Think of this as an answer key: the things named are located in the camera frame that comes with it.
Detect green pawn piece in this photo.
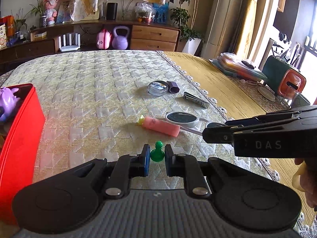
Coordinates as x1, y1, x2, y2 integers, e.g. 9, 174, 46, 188
150, 141, 165, 162

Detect white framed sunglasses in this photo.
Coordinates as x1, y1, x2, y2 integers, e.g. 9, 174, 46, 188
165, 112, 226, 136

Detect pink tube bottle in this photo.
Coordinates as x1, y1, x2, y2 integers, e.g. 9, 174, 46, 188
137, 115, 180, 137

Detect clear small glass jar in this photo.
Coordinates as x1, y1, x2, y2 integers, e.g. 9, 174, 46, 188
147, 80, 180, 97

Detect purple spiky toy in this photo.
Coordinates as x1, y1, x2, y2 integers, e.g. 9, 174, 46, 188
0, 87, 20, 123

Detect green mug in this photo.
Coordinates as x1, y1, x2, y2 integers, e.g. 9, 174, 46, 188
291, 92, 310, 108

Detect round coaster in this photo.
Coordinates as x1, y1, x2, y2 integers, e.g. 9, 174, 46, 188
257, 86, 276, 102

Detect orange teal tissue box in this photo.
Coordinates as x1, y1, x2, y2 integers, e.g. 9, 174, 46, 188
262, 55, 306, 99

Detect cream quilted table mat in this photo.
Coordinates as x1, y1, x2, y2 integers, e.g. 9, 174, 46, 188
4, 51, 280, 182

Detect stack of folders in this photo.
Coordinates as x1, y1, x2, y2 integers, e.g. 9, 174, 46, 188
209, 52, 268, 82

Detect red metal tin box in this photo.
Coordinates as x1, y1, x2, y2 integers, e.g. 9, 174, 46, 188
1, 83, 45, 225

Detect purple kettlebell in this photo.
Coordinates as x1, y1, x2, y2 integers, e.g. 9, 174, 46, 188
112, 26, 130, 50

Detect wooden tv cabinet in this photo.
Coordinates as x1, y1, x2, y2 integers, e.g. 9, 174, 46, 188
1, 20, 180, 65

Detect white wifi router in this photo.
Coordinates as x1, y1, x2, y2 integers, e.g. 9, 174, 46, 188
58, 33, 81, 52

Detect yellow curtain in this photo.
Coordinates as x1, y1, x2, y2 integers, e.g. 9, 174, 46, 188
229, 0, 258, 59

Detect white standing air conditioner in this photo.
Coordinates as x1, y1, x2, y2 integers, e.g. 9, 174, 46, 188
201, 0, 242, 60

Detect blue picture card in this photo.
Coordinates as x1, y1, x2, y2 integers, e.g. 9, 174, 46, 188
153, 2, 169, 24

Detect bag of fruit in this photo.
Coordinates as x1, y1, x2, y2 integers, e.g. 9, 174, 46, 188
134, 2, 155, 23

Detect black smart speaker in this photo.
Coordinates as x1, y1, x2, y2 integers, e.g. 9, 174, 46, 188
105, 3, 118, 20

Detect small potted plant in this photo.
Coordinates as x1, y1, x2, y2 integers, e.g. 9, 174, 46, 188
27, 0, 47, 27

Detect tall potted plant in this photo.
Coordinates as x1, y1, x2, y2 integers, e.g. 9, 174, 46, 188
169, 0, 202, 55

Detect snack bag cereal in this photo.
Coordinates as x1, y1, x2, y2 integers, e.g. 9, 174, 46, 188
0, 24, 7, 49

